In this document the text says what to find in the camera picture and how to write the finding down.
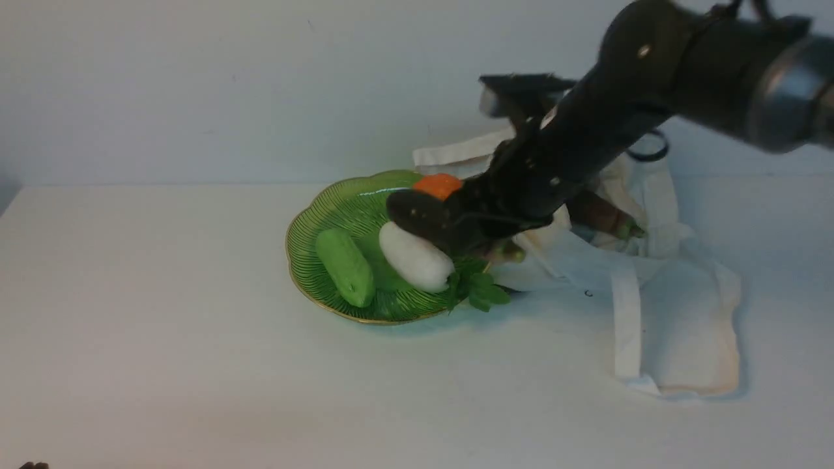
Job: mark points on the white radish with green leaves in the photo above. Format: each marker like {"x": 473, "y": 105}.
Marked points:
{"x": 428, "y": 269}

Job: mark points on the green ribbed glass plate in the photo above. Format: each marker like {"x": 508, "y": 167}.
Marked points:
{"x": 357, "y": 205}

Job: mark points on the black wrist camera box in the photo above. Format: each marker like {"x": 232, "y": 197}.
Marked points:
{"x": 521, "y": 97}

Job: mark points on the orange round vegetable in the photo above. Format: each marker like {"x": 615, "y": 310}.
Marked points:
{"x": 438, "y": 185}

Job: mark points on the dark object at bottom edge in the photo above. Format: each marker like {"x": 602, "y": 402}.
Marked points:
{"x": 35, "y": 465}

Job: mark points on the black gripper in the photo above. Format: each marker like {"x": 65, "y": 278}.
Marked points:
{"x": 528, "y": 179}

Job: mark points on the green cucumber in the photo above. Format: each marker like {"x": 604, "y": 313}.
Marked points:
{"x": 347, "y": 266}

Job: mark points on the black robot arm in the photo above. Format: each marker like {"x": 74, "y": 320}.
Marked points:
{"x": 766, "y": 83}

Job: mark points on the white cloth bag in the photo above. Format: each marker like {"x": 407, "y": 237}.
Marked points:
{"x": 673, "y": 303}

